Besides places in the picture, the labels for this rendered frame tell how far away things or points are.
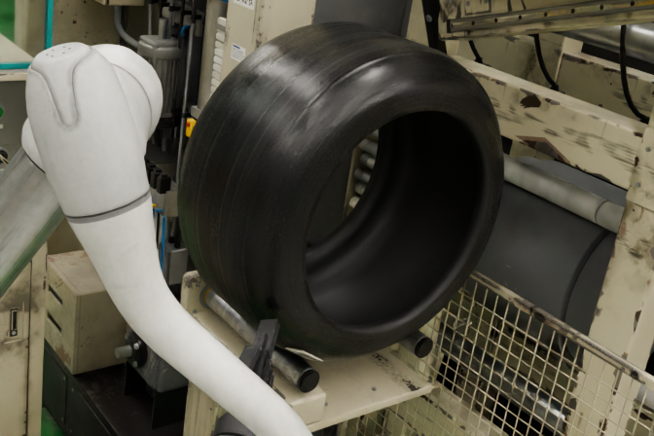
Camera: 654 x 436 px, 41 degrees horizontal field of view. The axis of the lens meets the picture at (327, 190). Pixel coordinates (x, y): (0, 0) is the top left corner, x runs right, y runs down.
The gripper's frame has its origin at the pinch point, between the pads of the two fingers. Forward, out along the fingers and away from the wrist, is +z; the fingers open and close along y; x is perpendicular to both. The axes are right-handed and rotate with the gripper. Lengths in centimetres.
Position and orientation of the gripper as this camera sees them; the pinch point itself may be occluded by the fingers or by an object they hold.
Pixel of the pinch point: (266, 339)
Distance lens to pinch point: 143.9
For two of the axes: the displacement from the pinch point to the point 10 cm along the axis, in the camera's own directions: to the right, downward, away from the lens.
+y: 2.7, 7.5, 6.0
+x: 9.5, -1.0, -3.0
